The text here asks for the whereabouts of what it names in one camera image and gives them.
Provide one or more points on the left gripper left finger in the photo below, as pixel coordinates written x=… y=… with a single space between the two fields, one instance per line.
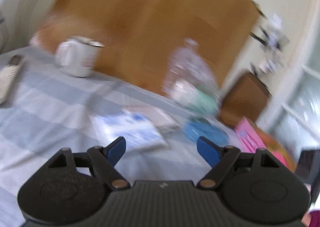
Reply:
x=103 y=161

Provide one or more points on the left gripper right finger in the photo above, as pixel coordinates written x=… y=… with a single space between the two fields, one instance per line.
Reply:
x=220 y=159

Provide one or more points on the blue tissue pack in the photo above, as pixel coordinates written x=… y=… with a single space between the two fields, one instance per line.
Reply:
x=200 y=127

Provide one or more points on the white blue wipes pack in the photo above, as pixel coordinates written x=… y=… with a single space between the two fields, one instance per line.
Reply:
x=139 y=132

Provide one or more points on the white card holder with lanyard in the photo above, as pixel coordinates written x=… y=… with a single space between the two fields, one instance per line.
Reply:
x=161 y=120

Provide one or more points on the right hand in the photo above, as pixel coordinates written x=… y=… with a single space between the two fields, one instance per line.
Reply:
x=311 y=219

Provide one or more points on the pink tin box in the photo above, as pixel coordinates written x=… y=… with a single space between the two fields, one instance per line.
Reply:
x=253 y=138

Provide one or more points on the mint green cup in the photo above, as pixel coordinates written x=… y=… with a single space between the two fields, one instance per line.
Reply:
x=194 y=99

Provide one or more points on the brown chair back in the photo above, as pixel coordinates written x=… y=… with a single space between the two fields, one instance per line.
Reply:
x=246 y=99

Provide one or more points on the clear plastic bag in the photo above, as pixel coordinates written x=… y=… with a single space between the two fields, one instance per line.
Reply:
x=185 y=63

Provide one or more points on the white enamel mug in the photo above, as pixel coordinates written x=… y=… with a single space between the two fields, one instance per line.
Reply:
x=76 y=56

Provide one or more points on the white remote control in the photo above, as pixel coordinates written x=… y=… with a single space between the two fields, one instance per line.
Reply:
x=8 y=76

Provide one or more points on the white bulb lamp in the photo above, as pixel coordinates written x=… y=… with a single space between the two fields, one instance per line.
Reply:
x=272 y=41

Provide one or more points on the wooden headboard panel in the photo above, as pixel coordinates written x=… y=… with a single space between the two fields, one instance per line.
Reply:
x=139 y=35

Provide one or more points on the white window frame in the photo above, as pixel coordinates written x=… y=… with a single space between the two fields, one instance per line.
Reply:
x=293 y=112

